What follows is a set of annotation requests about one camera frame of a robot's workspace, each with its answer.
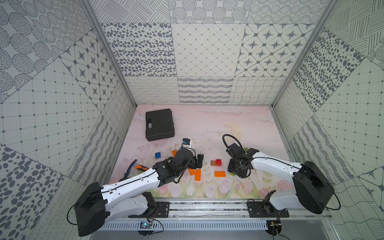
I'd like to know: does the orange 2x4 lego plate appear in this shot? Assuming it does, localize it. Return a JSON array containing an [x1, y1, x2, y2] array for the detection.
[[214, 171, 226, 178]]

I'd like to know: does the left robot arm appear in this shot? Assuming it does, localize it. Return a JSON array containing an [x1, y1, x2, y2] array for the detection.
[[72, 148, 204, 237]]

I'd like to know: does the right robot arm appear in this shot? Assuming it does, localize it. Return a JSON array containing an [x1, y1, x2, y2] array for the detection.
[[226, 149, 336, 216]]

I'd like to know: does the large orange lego brick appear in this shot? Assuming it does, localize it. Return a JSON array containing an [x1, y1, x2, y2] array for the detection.
[[135, 165, 149, 172]]

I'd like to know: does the black plastic case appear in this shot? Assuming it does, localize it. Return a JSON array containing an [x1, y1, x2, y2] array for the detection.
[[146, 109, 175, 142]]

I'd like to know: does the green circuit board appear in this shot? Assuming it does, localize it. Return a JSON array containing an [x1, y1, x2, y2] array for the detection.
[[138, 221, 153, 231]]

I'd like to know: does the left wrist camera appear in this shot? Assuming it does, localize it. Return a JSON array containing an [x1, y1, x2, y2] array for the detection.
[[182, 138, 191, 148]]

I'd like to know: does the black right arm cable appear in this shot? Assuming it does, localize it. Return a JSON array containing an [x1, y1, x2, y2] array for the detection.
[[221, 133, 244, 157]]

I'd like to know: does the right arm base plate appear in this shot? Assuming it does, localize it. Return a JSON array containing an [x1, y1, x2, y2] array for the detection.
[[246, 200, 290, 219]]

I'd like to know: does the aluminium front rail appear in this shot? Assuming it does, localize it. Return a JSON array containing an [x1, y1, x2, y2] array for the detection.
[[86, 197, 334, 221]]

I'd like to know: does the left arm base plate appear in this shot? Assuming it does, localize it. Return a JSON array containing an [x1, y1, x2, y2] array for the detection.
[[128, 202, 170, 219]]

